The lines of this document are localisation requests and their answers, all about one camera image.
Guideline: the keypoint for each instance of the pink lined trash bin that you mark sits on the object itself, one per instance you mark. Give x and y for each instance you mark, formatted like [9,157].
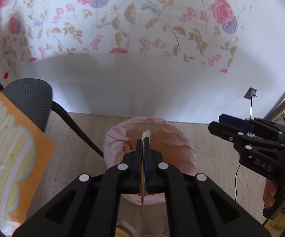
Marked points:
[174,145]

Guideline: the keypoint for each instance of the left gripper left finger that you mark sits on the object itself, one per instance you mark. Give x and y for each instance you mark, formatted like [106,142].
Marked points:
[125,177]

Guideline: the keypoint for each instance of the black office chair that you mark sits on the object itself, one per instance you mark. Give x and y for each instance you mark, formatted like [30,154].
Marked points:
[34,98]

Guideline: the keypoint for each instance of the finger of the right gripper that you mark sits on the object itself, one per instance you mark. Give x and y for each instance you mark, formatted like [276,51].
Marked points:
[223,131]
[237,123]

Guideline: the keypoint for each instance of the floral wall sheet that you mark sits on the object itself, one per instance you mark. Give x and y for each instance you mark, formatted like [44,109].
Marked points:
[200,32]

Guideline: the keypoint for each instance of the wall socket with plug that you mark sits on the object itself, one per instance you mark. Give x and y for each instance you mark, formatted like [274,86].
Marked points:
[250,93]

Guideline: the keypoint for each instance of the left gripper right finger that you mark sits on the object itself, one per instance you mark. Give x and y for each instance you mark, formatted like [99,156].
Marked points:
[160,176]

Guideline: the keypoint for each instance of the yellow striped orange cloth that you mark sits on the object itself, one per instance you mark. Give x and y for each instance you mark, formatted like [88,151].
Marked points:
[24,154]

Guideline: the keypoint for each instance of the orange wrapper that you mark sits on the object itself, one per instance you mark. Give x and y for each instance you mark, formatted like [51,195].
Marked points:
[141,196]

